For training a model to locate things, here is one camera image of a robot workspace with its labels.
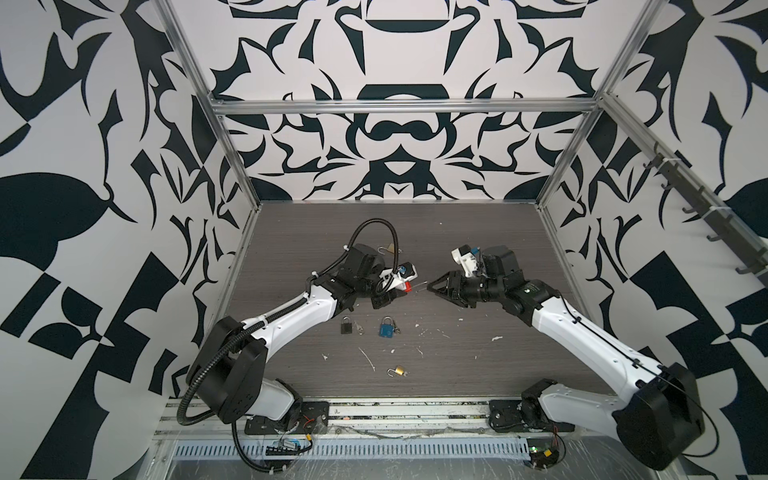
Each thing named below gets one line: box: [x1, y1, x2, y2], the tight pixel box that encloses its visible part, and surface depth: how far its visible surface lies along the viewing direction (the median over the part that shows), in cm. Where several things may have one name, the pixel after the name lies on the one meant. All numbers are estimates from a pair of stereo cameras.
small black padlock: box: [341, 316, 353, 334], surface depth 91 cm
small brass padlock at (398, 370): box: [387, 365, 408, 378], surface depth 83 cm
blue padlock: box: [379, 315, 401, 338], surface depth 91 cm
